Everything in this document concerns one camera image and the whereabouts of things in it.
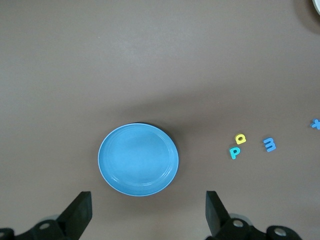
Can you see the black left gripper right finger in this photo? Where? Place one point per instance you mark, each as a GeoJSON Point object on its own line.
{"type": "Point", "coordinates": [217, 217]}

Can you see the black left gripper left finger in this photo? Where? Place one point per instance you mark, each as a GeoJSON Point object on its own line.
{"type": "Point", "coordinates": [75, 215]}

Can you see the blue plate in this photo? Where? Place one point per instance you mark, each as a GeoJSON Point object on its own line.
{"type": "Point", "coordinates": [138, 160]}

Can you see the beige plate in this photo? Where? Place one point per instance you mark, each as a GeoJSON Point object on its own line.
{"type": "Point", "coordinates": [318, 5]}

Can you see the teal foam letter P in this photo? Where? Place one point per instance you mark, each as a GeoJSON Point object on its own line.
{"type": "Point", "coordinates": [233, 155]}

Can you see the yellow foam letter a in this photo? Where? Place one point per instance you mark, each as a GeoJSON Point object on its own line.
{"type": "Point", "coordinates": [241, 142]}

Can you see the blue foam plus sign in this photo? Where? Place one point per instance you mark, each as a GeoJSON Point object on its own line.
{"type": "Point", "coordinates": [317, 124]}

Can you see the blue foam letter E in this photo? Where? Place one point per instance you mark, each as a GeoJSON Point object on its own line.
{"type": "Point", "coordinates": [272, 145]}

